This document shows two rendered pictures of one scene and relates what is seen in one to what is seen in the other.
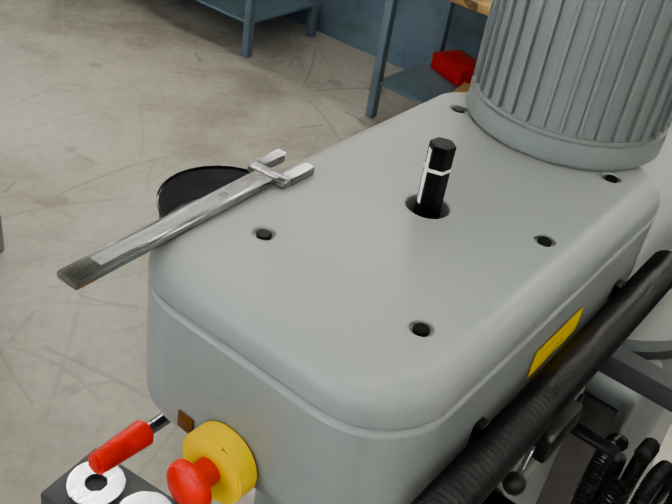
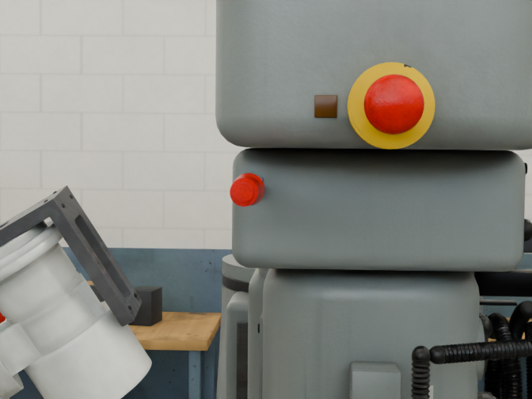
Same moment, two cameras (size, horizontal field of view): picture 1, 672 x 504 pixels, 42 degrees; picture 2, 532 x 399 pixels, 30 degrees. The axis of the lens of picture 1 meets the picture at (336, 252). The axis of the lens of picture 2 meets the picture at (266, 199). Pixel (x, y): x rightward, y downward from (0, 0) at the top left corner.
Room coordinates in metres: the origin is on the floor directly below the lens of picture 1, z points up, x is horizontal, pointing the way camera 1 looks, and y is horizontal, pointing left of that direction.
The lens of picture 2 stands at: (-0.13, 0.49, 1.73)
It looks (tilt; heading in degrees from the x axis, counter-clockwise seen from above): 3 degrees down; 329
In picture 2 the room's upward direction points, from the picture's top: 1 degrees clockwise
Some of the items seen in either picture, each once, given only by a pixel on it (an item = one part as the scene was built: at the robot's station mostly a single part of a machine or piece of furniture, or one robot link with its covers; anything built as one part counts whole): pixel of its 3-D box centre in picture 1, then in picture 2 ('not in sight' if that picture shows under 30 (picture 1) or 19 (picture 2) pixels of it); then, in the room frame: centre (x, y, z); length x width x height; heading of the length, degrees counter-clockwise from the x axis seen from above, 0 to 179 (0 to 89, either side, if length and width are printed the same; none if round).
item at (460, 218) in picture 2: not in sight; (367, 199); (0.65, -0.09, 1.68); 0.34 x 0.24 x 0.10; 147
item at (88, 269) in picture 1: (196, 212); not in sight; (0.54, 0.11, 1.89); 0.24 x 0.04 x 0.01; 150
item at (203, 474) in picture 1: (195, 480); (393, 104); (0.41, 0.07, 1.76); 0.04 x 0.03 x 0.04; 57
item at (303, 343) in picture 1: (419, 275); (370, 63); (0.63, -0.08, 1.81); 0.47 x 0.26 x 0.16; 147
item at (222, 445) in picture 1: (219, 462); (390, 106); (0.42, 0.06, 1.76); 0.06 x 0.02 x 0.06; 57
